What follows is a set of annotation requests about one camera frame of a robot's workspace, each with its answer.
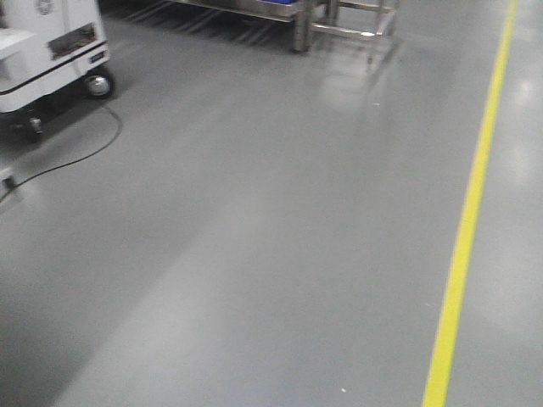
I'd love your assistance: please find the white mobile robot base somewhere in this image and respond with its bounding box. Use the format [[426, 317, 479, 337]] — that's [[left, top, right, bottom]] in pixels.
[[1, 0, 116, 143]]

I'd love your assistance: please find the stainless steel rack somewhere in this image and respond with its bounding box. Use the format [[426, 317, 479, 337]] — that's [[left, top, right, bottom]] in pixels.
[[182, 0, 401, 64]]

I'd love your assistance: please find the black floor cable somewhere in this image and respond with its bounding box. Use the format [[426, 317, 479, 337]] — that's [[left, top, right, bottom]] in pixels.
[[0, 103, 124, 204]]

